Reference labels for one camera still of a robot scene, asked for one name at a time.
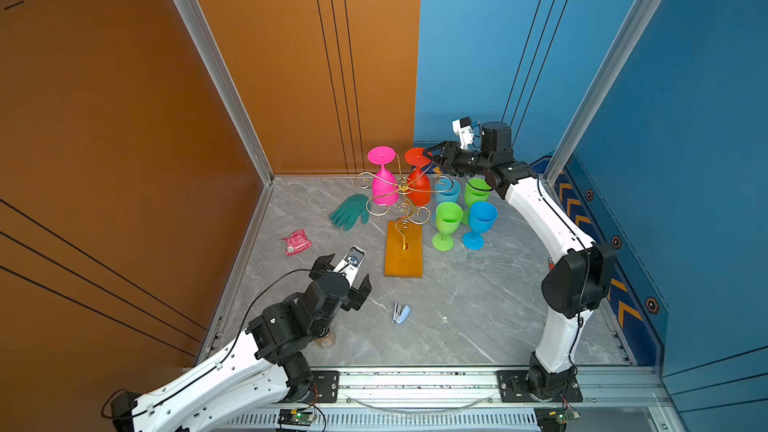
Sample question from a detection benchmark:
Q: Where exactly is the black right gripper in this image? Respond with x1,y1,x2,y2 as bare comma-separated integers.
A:
422,141,493,178

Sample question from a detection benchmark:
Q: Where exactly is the light blue wine glass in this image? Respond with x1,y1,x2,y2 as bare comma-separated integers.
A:
434,176,461,204

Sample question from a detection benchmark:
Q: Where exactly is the red wine glass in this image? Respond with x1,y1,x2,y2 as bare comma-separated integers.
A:
404,147,431,206

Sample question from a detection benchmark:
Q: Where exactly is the green wine glass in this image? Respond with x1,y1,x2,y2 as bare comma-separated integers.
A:
461,177,493,225
432,202,463,252

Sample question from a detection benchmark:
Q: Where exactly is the green wine glass front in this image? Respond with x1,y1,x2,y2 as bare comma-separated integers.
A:
432,202,463,252

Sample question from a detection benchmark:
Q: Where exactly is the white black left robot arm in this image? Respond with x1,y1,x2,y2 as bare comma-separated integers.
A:
101,247,372,431

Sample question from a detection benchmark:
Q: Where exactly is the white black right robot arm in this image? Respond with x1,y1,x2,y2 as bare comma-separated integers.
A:
424,117,616,402

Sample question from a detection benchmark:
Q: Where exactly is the magenta wine glass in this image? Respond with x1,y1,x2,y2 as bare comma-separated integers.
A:
367,146,399,206

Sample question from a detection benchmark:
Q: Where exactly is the orange wooden rack base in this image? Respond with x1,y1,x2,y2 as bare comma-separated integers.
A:
384,219,423,278

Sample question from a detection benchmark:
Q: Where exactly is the pink snack packet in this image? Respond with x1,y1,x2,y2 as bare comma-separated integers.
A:
283,229,313,257

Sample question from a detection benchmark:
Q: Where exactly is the brown jar black lid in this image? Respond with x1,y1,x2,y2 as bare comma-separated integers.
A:
316,335,335,348

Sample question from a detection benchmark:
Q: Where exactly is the teal rubber glove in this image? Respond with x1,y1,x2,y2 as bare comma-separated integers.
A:
329,194,370,231

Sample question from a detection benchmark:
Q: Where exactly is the light blue stapler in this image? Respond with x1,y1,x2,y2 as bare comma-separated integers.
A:
392,302,412,325

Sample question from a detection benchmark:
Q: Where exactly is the green circuit board left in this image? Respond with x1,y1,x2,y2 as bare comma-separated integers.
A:
277,409,317,430

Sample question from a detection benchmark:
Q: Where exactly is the green circuit board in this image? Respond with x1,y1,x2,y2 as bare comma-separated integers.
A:
277,409,317,430
534,408,581,432

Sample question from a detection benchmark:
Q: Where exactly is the green circuit board right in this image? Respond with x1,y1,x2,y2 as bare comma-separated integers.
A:
534,408,581,432

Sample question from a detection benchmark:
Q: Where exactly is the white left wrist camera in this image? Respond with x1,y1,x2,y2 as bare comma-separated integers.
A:
333,246,365,287

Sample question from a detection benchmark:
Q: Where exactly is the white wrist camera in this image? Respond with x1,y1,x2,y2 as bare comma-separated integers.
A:
333,246,365,287
452,117,475,150

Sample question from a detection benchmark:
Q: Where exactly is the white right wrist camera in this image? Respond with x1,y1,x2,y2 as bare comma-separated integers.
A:
452,117,475,150

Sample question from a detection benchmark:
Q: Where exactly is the gold wire glass rack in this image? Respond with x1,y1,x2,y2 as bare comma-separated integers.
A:
354,154,431,225

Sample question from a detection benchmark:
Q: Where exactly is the aluminium corner post right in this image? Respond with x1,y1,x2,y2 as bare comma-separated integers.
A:
543,0,663,186

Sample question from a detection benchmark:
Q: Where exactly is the aluminium corner post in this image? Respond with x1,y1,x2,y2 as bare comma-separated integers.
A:
543,0,663,186
173,0,274,186

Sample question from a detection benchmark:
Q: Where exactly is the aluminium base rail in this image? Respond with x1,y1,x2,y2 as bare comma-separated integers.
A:
211,366,686,431

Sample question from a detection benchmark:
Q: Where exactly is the aluminium corner post left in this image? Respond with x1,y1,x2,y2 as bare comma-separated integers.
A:
173,0,274,186

